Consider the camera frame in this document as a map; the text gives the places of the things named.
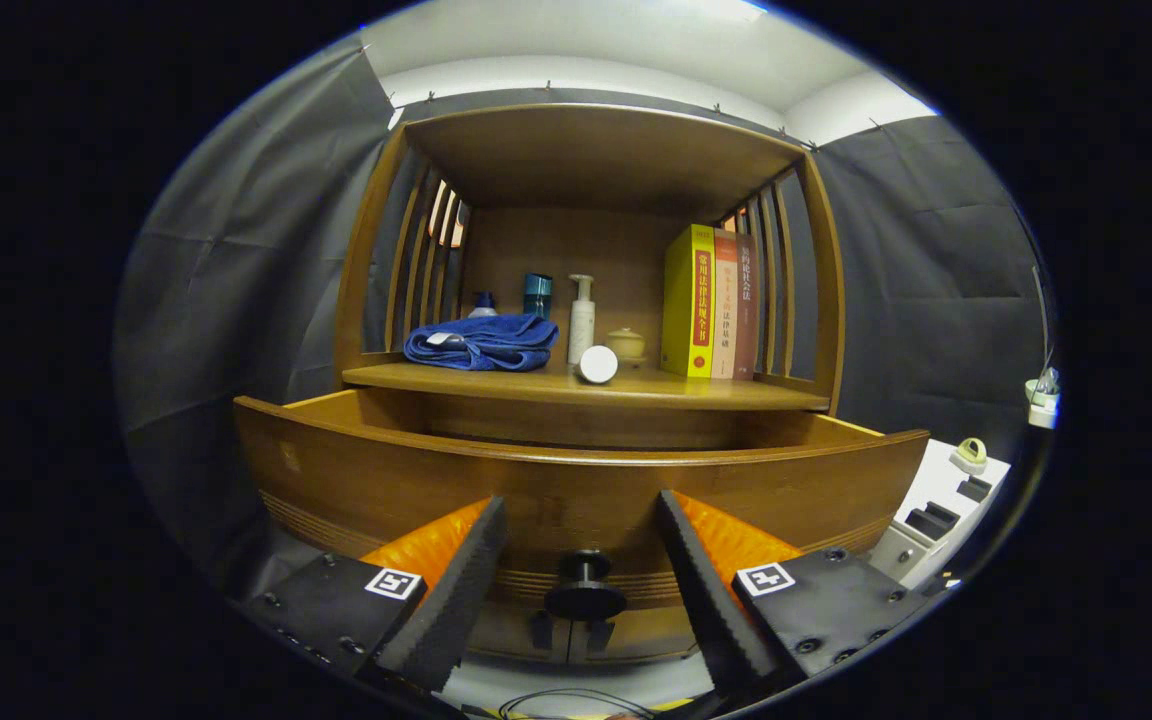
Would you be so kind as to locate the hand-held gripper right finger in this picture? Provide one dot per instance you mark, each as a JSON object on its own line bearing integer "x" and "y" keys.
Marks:
{"x": 711, "y": 610}

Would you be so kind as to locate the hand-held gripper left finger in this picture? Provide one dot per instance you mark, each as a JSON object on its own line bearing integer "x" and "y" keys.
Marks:
{"x": 456, "y": 600}

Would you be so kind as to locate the black drawer knob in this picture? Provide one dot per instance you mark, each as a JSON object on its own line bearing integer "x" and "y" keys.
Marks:
{"x": 584, "y": 590}

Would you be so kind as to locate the wooden drawer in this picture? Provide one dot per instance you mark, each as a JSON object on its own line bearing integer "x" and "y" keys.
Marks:
{"x": 386, "y": 480}

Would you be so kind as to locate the white green tube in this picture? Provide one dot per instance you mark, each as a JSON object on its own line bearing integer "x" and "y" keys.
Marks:
{"x": 598, "y": 364}

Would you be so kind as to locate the wooden cabinet door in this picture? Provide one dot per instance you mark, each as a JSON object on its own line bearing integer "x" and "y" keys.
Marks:
{"x": 511, "y": 635}
{"x": 656, "y": 635}

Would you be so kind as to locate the wooden countertop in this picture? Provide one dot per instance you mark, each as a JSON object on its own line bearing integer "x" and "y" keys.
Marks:
{"x": 696, "y": 385}

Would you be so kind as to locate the white side cabinet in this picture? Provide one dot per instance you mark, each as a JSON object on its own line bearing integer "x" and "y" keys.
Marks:
{"x": 936, "y": 480}

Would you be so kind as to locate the wooden cabinet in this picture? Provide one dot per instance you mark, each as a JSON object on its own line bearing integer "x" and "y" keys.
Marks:
{"x": 596, "y": 160}

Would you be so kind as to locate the black block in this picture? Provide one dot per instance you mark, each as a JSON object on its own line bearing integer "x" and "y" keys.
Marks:
{"x": 931, "y": 521}
{"x": 974, "y": 489}

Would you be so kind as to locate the blue folded towel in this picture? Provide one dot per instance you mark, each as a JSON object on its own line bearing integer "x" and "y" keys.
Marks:
{"x": 486, "y": 340}

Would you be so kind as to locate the beige lidded tea bowl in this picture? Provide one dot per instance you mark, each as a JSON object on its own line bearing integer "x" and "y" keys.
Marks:
{"x": 626, "y": 345}

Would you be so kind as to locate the small white blue-capped bottle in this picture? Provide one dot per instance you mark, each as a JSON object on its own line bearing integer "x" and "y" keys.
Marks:
{"x": 482, "y": 305}

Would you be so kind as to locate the pale green tape roll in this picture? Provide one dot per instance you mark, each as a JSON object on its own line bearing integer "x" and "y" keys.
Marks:
{"x": 969, "y": 456}

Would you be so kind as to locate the white pump bottle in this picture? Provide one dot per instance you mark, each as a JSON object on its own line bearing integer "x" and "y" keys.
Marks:
{"x": 581, "y": 325}

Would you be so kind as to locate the orange-spined book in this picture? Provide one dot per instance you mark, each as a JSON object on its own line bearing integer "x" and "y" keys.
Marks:
{"x": 725, "y": 305}

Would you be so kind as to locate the brown book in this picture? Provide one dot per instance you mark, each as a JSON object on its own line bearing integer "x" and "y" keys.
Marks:
{"x": 745, "y": 305}

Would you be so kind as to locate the yellow book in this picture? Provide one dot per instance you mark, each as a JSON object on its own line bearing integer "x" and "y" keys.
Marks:
{"x": 688, "y": 300}

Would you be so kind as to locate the teal bottle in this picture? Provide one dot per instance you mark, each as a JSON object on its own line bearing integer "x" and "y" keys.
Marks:
{"x": 537, "y": 295}

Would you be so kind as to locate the white and green holder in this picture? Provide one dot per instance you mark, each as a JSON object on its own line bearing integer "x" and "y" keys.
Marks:
{"x": 1041, "y": 400}

